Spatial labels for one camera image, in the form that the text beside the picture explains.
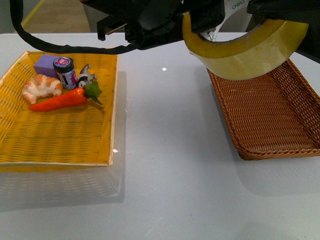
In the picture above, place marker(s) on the toy croissant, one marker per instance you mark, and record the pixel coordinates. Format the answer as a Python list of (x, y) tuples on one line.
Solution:
[(41, 86)]

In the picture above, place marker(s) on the purple block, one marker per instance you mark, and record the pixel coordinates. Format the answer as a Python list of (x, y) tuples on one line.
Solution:
[(44, 65)]

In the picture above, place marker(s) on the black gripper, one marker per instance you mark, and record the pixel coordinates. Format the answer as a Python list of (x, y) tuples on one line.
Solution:
[(151, 23)]

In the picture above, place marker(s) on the orange toy carrot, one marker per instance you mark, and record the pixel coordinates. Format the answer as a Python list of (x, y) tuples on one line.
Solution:
[(73, 98)]

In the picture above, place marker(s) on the small dark jar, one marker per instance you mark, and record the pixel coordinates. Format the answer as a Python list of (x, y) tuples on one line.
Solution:
[(64, 68)]

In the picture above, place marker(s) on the small penguin figurine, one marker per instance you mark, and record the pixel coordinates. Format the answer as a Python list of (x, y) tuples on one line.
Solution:
[(85, 78)]

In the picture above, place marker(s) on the brown wicker basket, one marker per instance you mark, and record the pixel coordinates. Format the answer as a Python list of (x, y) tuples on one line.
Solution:
[(276, 115)]

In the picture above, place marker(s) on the yellow tape roll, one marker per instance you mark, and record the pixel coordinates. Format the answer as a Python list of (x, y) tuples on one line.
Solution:
[(254, 54)]

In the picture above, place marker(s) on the yellow woven basket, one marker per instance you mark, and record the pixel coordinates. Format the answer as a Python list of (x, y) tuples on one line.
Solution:
[(63, 139)]

